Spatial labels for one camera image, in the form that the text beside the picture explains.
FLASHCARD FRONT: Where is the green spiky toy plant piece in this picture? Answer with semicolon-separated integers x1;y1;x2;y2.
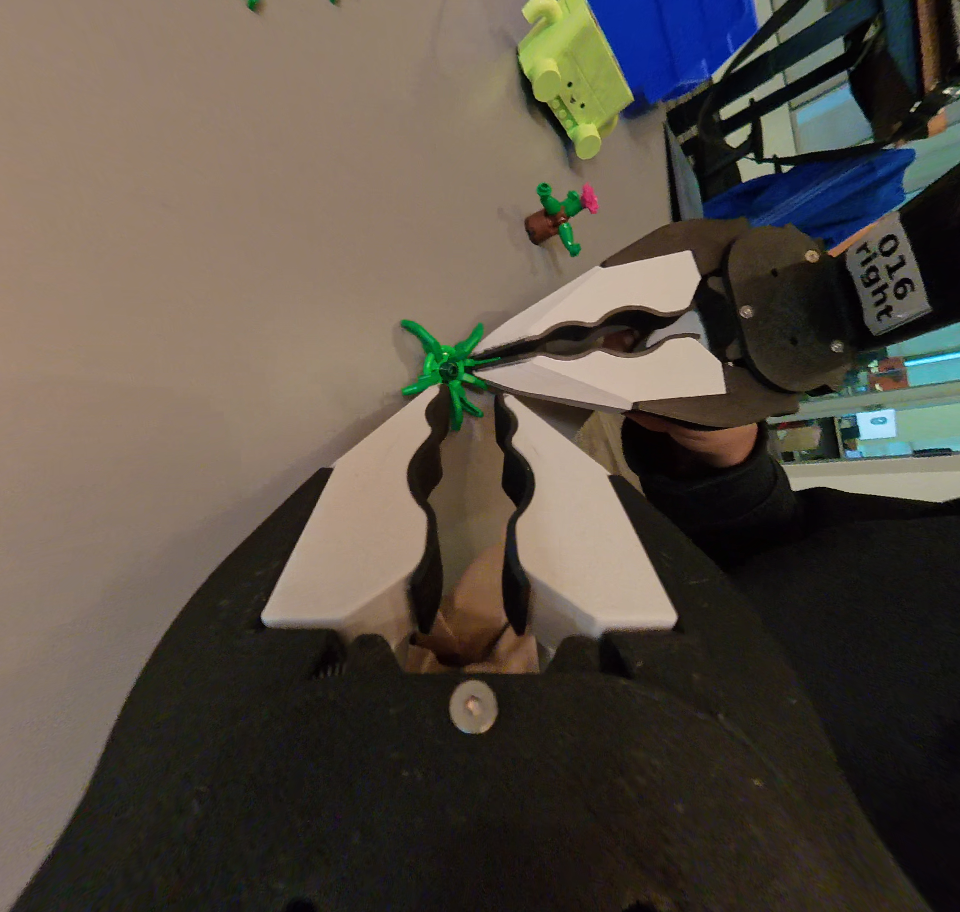
399;318;502;432

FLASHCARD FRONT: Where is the person's right forearm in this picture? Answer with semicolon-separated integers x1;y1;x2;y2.
621;421;800;572

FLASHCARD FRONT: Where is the person's right hand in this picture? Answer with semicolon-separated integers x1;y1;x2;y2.
624;413;757;471

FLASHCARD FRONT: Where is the black metal stand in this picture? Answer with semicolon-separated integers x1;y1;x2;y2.
667;0;960;201

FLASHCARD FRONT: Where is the toy cactus with pink flower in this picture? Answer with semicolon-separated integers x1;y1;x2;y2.
525;182;601;258

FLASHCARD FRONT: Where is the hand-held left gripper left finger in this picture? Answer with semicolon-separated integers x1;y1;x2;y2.
261;389;445;654

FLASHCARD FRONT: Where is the blue fabric bag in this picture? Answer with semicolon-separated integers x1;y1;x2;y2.
701;147;918;253

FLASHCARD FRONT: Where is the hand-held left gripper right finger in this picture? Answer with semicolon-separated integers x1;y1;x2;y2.
493;393;680;658

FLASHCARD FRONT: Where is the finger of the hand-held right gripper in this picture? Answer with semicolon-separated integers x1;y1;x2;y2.
478;311;730;413
471;250;704;358

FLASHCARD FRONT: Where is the lime green toy block figure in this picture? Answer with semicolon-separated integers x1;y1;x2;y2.
517;0;635;161

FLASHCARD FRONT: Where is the dark grey panel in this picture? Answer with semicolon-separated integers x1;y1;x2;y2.
663;119;710;223

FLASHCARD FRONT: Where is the blue plastic bin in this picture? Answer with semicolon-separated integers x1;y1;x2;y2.
566;0;760;117

